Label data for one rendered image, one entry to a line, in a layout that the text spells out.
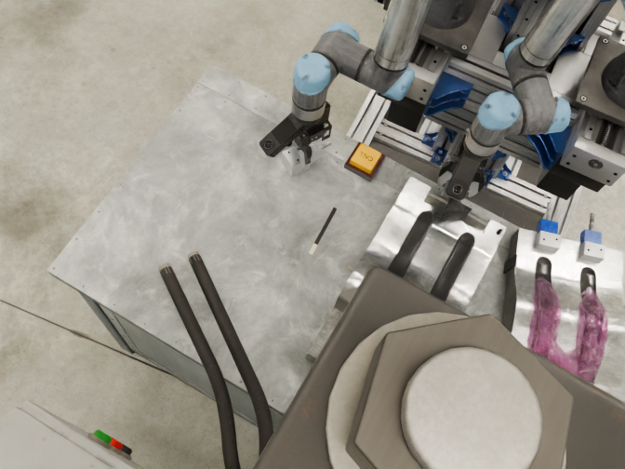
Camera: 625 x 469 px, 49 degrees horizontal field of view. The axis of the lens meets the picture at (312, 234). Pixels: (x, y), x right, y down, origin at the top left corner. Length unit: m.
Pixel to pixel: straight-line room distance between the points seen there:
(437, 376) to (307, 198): 1.44
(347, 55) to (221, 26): 1.61
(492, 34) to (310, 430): 1.64
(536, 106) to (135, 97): 1.79
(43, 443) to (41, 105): 2.15
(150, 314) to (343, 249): 0.48
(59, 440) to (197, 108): 1.14
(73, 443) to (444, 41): 1.24
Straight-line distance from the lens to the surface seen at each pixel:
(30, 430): 0.91
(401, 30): 1.37
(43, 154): 2.80
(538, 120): 1.50
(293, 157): 1.70
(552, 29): 1.47
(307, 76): 1.41
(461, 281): 1.60
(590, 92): 1.77
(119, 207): 1.73
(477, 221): 1.70
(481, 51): 1.86
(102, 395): 2.43
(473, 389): 0.30
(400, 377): 0.30
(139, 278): 1.65
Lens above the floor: 2.33
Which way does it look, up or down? 67 degrees down
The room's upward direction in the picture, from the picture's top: 11 degrees clockwise
